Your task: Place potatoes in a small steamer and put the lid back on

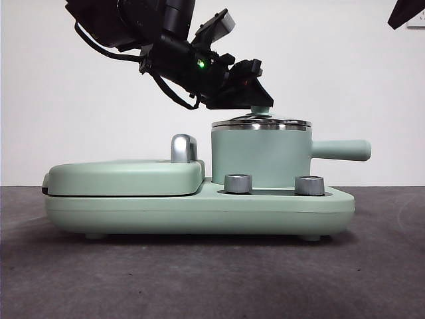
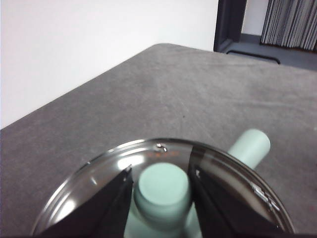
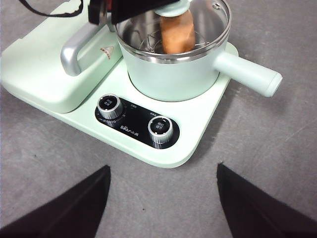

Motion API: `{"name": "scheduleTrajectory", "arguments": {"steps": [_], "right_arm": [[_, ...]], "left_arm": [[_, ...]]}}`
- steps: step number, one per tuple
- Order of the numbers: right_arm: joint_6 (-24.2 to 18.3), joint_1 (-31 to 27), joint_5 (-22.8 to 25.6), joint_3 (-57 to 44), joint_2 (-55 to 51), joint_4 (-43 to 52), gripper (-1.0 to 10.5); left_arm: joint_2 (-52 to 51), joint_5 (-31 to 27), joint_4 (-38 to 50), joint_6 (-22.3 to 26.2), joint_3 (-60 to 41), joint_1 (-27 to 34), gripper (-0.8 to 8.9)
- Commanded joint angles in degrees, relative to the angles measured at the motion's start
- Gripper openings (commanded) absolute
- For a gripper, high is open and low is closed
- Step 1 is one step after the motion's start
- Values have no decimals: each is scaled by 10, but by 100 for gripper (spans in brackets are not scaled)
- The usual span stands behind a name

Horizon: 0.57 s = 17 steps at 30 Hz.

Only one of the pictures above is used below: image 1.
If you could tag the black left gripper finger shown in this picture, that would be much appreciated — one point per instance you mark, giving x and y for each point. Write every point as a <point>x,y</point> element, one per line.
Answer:
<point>260,94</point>
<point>229,101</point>

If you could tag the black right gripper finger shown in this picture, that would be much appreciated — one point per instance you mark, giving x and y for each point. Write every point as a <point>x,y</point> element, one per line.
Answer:
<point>406,11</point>

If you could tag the glass lid with green knob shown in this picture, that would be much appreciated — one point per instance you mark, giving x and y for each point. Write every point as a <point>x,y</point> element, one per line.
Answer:
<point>260,112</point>

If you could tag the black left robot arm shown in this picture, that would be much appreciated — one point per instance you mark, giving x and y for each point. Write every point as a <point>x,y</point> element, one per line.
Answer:
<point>109,20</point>

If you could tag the mint green steamer pot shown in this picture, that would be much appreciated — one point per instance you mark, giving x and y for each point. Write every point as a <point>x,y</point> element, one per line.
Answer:
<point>259,153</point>

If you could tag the silver control knob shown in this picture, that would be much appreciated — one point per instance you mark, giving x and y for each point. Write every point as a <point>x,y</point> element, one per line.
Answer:
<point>237,183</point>
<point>309,186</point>

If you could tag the mint green breakfast machine base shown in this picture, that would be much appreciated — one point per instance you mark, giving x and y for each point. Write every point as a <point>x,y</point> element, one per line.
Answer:
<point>199,216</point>

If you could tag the white wall socket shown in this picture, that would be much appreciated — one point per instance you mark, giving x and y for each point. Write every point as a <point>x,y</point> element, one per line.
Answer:
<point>419,24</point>

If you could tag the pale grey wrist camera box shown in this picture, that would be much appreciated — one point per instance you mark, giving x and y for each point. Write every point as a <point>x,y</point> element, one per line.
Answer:
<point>227,23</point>

